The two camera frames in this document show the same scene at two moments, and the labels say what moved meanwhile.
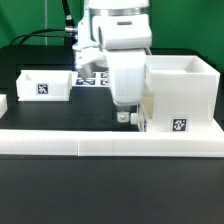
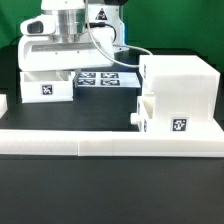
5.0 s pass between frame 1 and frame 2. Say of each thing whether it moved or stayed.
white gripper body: moved
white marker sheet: stayed
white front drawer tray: stayed
